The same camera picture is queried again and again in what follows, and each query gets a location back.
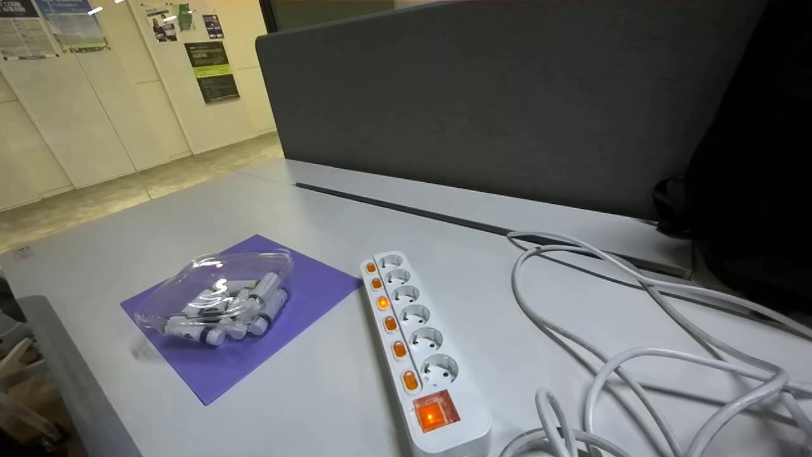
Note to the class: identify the white power strip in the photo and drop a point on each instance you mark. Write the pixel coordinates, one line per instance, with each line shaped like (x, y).
(415, 346)

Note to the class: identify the grey desk divider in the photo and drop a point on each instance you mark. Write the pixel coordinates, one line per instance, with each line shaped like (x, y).
(482, 95)

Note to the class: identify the heap of white tubes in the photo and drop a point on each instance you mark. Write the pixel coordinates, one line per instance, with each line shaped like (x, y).
(244, 311)

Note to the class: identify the purple mat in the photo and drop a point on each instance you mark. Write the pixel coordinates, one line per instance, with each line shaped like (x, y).
(241, 362)

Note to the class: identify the clear plastic bowl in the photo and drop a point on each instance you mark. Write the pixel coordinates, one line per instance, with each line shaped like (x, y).
(190, 285)

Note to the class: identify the black and green poster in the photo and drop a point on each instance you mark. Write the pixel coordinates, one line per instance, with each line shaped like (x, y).
(213, 71)

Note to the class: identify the small dark poster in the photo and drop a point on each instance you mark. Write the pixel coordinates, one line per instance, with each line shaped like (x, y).
(213, 26)

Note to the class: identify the green paper cutout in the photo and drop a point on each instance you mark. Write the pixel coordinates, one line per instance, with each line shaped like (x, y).
(185, 17)

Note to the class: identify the poster with portrait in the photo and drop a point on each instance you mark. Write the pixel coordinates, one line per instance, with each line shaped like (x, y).
(163, 25)

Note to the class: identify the row of wall posters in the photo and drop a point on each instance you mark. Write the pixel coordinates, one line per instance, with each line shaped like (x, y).
(51, 25)

